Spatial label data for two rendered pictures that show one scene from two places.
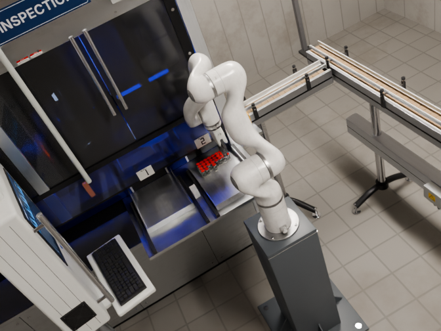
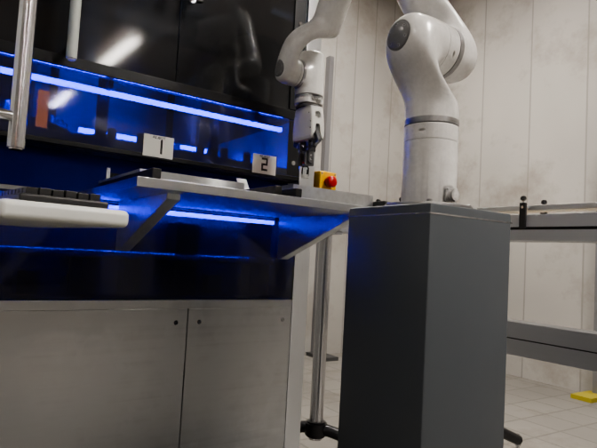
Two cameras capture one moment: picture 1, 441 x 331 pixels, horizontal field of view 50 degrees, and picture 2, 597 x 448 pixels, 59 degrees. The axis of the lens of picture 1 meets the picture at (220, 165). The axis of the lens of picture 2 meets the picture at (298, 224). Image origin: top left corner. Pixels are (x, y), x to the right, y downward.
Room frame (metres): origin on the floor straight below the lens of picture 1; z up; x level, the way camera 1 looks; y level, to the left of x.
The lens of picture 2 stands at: (0.45, 0.60, 0.75)
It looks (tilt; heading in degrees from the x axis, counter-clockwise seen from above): 3 degrees up; 336
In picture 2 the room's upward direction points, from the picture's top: 3 degrees clockwise
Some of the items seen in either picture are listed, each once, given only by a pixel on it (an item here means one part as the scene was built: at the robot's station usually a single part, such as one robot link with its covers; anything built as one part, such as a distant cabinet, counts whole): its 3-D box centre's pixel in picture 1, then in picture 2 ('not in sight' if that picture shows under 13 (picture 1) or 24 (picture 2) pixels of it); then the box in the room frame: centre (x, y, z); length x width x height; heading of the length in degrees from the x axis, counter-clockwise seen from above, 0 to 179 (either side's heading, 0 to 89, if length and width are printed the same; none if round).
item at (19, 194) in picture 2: (117, 268); (29, 202); (1.57, 0.66, 0.82); 0.40 x 0.14 x 0.02; 18
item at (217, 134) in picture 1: (216, 132); (307, 123); (1.85, -0.04, 1.13); 0.10 x 0.07 x 0.11; 11
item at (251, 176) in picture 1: (256, 182); (424, 72); (1.39, -0.11, 1.16); 0.19 x 0.12 x 0.24; 102
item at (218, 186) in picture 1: (224, 176); (297, 200); (1.80, 0.00, 0.90); 0.34 x 0.26 x 0.04; 11
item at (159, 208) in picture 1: (160, 198); (167, 188); (1.84, 0.35, 0.90); 0.34 x 0.26 x 0.04; 11
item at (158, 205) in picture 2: not in sight; (144, 225); (1.74, 0.42, 0.80); 0.34 x 0.03 x 0.13; 11
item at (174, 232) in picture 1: (195, 193); (237, 204); (1.80, 0.17, 0.87); 0.70 x 0.48 x 0.02; 101
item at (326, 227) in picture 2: not in sight; (314, 238); (1.83, -0.07, 0.80); 0.34 x 0.03 x 0.13; 11
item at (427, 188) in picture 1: (435, 195); not in sight; (1.48, -0.96, 0.50); 0.12 x 0.05 x 0.09; 11
